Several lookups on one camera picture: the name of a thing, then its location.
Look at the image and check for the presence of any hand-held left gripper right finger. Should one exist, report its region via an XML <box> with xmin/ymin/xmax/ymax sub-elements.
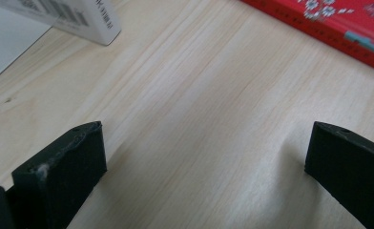
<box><xmin>303</xmin><ymin>120</ymin><xmax>374</xmax><ymax>229</ymax></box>

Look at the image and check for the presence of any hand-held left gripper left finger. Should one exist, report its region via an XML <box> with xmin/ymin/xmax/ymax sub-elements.
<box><xmin>6</xmin><ymin>120</ymin><xmax>109</xmax><ymax>229</ymax></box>

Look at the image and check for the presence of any clear acrylic book rack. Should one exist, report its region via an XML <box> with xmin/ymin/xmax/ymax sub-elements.
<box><xmin>0</xmin><ymin>2</ymin><xmax>53</xmax><ymax>86</ymax></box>

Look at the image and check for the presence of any red picture book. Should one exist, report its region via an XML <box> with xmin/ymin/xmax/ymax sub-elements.
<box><xmin>239</xmin><ymin>0</ymin><xmax>374</xmax><ymax>76</ymax></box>

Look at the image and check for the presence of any white caterpillar picture book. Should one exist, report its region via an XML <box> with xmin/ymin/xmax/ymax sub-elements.
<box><xmin>0</xmin><ymin>0</ymin><xmax>123</xmax><ymax>47</ymax></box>

